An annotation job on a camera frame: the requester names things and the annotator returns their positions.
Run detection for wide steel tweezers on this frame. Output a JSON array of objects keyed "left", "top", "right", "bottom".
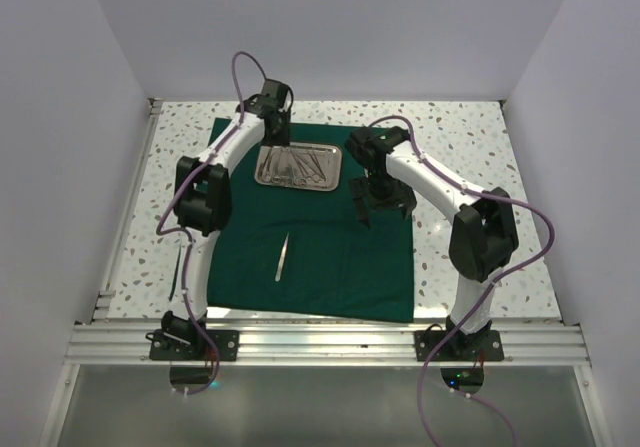
[{"left": 274, "top": 233, "right": 290, "bottom": 282}]

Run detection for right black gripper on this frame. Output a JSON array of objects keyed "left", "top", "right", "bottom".
[{"left": 350, "top": 171, "right": 417, "bottom": 226}]

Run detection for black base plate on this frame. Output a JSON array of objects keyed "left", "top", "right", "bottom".
[
  {"left": 413, "top": 328, "right": 505, "bottom": 362},
  {"left": 145, "top": 329, "right": 240, "bottom": 362}
]

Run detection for steel instrument tray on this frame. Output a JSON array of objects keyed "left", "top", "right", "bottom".
[{"left": 254, "top": 142, "right": 343, "bottom": 192}]

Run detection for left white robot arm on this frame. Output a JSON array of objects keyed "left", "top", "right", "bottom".
[{"left": 147, "top": 79, "right": 294, "bottom": 361}]

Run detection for purple cable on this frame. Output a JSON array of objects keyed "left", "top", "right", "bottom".
[
  {"left": 156, "top": 51, "right": 274, "bottom": 396},
  {"left": 367, "top": 115, "right": 556, "bottom": 447}
]

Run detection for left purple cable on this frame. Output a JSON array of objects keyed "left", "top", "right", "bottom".
[{"left": 156, "top": 51, "right": 274, "bottom": 396}]

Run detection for aluminium mounting rail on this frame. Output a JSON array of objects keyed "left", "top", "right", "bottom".
[{"left": 63, "top": 318, "right": 591, "bottom": 367}]

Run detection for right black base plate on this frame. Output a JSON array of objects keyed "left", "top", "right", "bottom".
[{"left": 413, "top": 328, "right": 505, "bottom": 362}]

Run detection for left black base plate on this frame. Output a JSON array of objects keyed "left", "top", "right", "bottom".
[{"left": 145, "top": 329, "right": 240, "bottom": 362}]

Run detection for left side aluminium rail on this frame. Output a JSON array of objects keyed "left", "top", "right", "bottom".
[{"left": 89, "top": 98, "right": 164, "bottom": 323}]

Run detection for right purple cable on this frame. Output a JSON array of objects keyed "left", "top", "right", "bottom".
[{"left": 367, "top": 115, "right": 556, "bottom": 447}]

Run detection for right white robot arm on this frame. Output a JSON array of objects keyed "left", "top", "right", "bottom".
[{"left": 345, "top": 127, "right": 519, "bottom": 360}]

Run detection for steel surgical scissors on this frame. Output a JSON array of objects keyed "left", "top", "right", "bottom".
[{"left": 293, "top": 150, "right": 327, "bottom": 188}]

